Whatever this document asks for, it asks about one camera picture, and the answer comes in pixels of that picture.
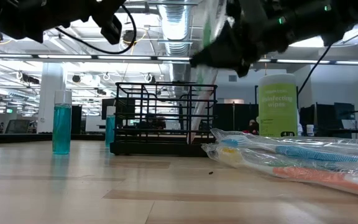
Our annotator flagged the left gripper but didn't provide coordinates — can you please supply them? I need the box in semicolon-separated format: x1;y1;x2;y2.
40;0;127;45

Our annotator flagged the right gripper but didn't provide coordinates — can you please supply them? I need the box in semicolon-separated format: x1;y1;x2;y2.
190;0;295;78

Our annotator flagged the green toothbrush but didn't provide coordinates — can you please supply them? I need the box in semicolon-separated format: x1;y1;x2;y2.
187;0;229;145

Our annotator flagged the teal mouthwash bottle white cap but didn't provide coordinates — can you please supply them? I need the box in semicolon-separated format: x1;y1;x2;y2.
52;90;73;156
104;106;117;148

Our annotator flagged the orange toothbrush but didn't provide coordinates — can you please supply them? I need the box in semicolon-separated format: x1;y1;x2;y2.
201;142;358;200

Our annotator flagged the black monitor on arm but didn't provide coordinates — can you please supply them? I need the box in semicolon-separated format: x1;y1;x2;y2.
334;102;356;121

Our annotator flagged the black partition panel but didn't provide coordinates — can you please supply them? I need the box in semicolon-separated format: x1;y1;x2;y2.
213;103;260;132

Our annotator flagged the green disinfecting wipes canister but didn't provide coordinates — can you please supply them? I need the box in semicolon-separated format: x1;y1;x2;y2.
257;73;299;138

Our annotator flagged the person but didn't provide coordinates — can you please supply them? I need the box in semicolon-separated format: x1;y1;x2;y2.
296;108;305;137
244;119;260;135

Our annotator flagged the white pillar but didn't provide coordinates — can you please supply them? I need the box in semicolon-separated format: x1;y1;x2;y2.
37;62;67;134

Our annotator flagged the dark background monitor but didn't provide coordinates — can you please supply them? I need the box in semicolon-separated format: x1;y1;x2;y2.
101;98;136;121

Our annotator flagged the black cabinet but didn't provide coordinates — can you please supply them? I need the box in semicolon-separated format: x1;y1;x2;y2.
71;105;83;134

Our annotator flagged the grey mesh chair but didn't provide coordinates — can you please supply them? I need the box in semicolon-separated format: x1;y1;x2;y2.
4;119;30;134

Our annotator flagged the blue toothbrush in clear wrapper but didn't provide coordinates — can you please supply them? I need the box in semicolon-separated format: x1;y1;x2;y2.
211;127;358;169

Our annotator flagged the black background desk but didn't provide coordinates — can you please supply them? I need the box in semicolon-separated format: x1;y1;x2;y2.
317;128;358;138

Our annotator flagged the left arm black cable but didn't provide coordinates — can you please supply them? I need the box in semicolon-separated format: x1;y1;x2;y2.
55;3;138;56

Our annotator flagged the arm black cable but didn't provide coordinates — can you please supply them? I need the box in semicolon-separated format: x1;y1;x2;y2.
55;3;138;56
296;42;335;96

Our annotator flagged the silver ceiling duct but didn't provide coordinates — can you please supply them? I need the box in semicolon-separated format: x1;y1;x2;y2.
157;2;193;83

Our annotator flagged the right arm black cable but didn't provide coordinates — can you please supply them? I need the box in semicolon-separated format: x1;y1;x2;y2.
296;42;335;96

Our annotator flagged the black wire caddy rack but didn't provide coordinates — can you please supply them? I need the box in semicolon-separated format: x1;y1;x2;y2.
109;82;218;158

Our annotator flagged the black aluminium table frame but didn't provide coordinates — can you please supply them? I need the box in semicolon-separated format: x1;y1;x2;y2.
0;133;111;146

